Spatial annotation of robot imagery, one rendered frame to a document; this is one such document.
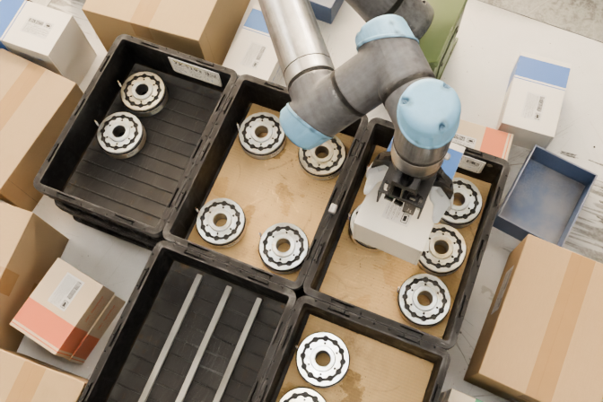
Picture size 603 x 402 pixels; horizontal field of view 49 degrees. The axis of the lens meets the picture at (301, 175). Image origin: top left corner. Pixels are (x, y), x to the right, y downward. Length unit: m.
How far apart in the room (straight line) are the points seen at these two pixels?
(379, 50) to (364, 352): 0.68
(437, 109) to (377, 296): 0.64
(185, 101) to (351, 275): 0.55
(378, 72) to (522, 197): 0.82
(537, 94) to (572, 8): 1.21
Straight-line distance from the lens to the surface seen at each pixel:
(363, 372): 1.34
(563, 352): 1.38
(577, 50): 1.83
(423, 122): 0.79
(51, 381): 1.42
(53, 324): 1.45
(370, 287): 1.37
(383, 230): 1.08
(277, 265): 1.35
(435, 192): 1.05
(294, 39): 0.97
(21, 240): 1.47
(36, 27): 1.72
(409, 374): 1.35
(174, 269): 1.42
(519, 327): 1.37
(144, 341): 1.40
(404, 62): 0.85
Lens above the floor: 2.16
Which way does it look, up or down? 68 degrees down
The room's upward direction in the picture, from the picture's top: 8 degrees counter-clockwise
